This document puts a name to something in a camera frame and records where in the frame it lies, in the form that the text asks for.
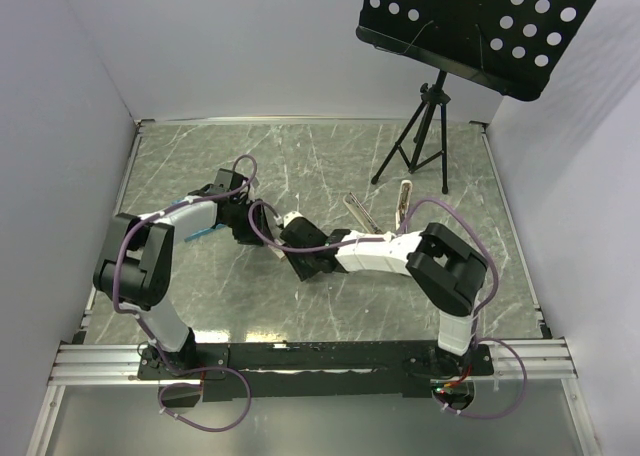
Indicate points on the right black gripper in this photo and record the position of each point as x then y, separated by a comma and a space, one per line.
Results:
302, 272

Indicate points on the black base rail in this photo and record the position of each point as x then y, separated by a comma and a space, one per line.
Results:
304, 369

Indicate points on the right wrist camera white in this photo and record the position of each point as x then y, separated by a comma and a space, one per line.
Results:
285, 219

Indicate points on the small staple box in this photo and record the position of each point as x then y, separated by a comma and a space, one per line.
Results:
278, 252

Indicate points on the blue studded base plate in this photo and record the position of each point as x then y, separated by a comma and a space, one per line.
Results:
204, 232

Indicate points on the black perforated music stand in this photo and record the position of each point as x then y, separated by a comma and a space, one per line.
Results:
508, 46

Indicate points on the black tripod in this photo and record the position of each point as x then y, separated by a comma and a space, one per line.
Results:
432, 98

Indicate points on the long metal stapler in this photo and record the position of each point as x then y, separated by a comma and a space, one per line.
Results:
361, 215

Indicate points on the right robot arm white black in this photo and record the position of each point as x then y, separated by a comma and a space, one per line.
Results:
448, 270

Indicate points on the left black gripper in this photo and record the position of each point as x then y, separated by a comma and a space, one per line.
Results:
260, 221

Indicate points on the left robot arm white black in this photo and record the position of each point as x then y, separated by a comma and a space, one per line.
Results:
135, 263

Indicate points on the white stapler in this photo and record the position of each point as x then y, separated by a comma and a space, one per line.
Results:
403, 202

